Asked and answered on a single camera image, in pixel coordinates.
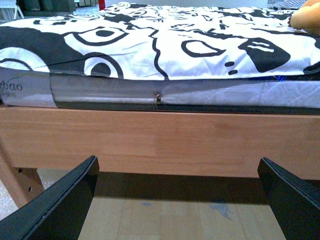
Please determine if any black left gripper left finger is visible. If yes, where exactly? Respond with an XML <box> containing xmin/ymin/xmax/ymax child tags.
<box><xmin>0</xmin><ymin>155</ymin><xmax>100</xmax><ymax>240</ymax></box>

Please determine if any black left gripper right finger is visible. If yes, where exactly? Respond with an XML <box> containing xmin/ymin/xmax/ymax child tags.
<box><xmin>257</xmin><ymin>157</ymin><xmax>320</xmax><ymax>240</ymax></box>

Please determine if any white mattress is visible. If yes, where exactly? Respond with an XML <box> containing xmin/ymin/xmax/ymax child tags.
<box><xmin>0</xmin><ymin>68</ymin><xmax>320</xmax><ymax>111</ymax></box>

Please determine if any black and white patterned blanket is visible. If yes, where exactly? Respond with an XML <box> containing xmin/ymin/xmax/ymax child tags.
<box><xmin>0</xmin><ymin>2</ymin><xmax>320</xmax><ymax>81</ymax></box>

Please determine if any yellow plush toy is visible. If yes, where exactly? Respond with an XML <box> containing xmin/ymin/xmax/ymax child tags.
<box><xmin>288</xmin><ymin>0</ymin><xmax>320</xmax><ymax>36</ymax></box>

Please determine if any striped pillow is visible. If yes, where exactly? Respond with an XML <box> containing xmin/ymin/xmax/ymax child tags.
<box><xmin>268</xmin><ymin>0</ymin><xmax>306</xmax><ymax>10</ymax></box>

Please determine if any white folding chair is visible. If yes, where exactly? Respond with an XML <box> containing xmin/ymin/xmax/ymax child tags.
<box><xmin>0</xmin><ymin>3</ymin><xmax>25</xmax><ymax>24</ymax></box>

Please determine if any red fire extinguisher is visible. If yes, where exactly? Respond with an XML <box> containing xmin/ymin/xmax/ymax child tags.
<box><xmin>98</xmin><ymin>0</ymin><xmax>106</xmax><ymax>11</ymax></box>

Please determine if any wooden bed frame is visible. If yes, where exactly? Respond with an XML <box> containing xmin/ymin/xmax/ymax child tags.
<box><xmin>0</xmin><ymin>106</ymin><xmax>320</xmax><ymax>207</ymax></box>

